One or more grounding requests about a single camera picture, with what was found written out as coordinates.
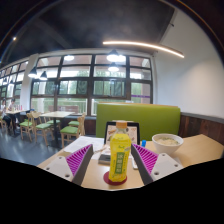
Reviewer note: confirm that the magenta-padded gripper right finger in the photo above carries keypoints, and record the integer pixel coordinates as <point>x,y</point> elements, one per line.
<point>164,166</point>

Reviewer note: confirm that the green upholstered bench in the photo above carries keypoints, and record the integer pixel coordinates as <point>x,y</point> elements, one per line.
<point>150,116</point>

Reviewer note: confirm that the small white flat device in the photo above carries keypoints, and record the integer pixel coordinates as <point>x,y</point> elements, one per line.
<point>134,163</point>

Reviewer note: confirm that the yellow drink bottle orange cap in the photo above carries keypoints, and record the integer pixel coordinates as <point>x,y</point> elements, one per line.
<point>119,156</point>

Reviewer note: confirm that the white bowl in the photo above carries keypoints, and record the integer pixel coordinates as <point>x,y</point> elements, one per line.
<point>167,143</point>

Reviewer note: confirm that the black tablet with stickers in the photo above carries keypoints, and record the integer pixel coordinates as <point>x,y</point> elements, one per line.
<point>133,131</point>

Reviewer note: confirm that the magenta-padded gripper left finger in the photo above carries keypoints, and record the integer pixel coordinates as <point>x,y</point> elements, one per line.
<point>59,166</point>

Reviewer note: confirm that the small dark grey box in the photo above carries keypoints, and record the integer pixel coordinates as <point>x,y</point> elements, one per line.
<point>104,159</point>

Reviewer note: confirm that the long curved linear light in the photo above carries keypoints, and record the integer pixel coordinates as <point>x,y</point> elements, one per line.
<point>143,45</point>

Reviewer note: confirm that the small blue-capped bottle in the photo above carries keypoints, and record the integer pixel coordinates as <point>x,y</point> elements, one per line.
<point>143,143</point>

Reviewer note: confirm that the person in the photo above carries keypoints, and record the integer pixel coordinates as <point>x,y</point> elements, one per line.
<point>4,115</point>
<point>12,105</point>

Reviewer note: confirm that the wooden dining table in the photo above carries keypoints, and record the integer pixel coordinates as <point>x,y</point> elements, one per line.
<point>56,114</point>

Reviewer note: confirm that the dark-framed window wall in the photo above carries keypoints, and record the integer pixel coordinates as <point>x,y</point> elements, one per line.
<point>90,85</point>

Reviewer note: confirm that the flat round red coaster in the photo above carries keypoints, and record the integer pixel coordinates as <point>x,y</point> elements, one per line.
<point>106,179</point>

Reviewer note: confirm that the wooden chairs with green seats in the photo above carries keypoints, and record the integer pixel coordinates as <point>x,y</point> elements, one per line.
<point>70,130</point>

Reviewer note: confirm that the black pendant lamps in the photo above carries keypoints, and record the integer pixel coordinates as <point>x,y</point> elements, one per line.
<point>112,56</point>

